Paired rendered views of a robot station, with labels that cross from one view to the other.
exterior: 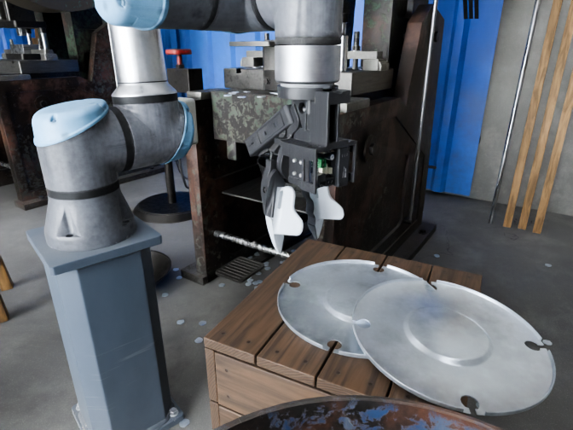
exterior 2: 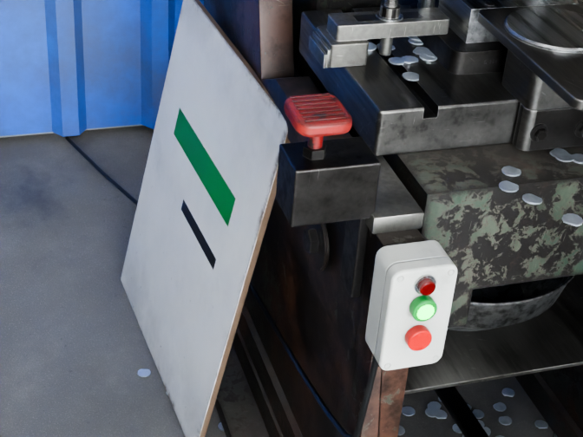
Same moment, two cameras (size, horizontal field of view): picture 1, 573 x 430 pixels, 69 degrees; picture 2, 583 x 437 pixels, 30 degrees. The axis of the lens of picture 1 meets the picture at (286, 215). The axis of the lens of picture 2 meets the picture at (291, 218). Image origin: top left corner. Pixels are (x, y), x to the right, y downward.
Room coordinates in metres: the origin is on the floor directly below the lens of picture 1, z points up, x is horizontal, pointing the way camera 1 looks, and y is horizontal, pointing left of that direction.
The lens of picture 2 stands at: (0.79, 1.15, 1.27)
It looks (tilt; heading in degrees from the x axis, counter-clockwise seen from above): 33 degrees down; 307
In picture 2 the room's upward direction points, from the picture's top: 4 degrees clockwise
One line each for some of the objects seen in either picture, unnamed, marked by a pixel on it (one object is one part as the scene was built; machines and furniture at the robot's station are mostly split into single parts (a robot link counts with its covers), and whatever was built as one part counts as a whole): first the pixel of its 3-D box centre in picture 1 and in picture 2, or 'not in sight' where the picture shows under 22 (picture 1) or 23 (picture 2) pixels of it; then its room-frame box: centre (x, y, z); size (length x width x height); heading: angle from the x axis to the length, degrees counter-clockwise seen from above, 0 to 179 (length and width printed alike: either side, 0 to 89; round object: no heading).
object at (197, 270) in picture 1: (267, 133); (263, 178); (1.65, 0.08, 0.45); 0.92 x 0.12 x 0.90; 146
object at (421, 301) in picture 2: not in sight; (422, 308); (1.22, 0.33, 0.58); 0.03 x 0.01 x 0.03; 56
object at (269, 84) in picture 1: (276, 66); (566, 96); (1.24, 0.03, 0.72); 0.25 x 0.14 x 0.14; 146
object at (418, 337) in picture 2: not in sight; (418, 337); (1.22, 0.33, 0.54); 0.03 x 0.01 x 0.03; 56
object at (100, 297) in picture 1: (112, 333); not in sight; (0.69, 0.36, 0.23); 0.19 x 0.19 x 0.45; 40
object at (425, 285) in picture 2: not in sight; (426, 286); (1.22, 0.33, 0.61); 0.02 x 0.01 x 0.02; 56
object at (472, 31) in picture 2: not in sight; (507, 9); (1.38, -0.07, 0.76); 0.15 x 0.09 x 0.05; 56
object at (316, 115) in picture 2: (179, 61); (315, 140); (1.38, 0.33, 0.72); 0.07 x 0.06 x 0.08; 146
